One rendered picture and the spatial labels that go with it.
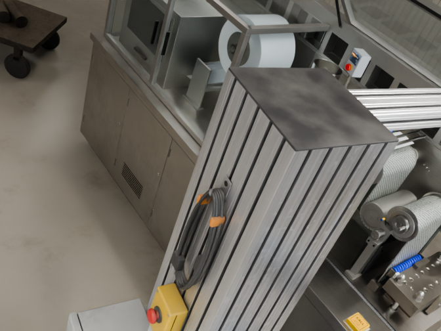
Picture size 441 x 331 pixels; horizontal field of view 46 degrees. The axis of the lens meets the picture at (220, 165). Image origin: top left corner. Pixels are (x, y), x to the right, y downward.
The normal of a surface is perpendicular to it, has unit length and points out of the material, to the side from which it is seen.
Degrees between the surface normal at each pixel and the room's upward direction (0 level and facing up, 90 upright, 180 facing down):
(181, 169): 90
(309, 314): 90
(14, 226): 0
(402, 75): 90
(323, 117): 0
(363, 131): 0
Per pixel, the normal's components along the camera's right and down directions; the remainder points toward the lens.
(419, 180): -0.78, 0.19
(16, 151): 0.29, -0.75
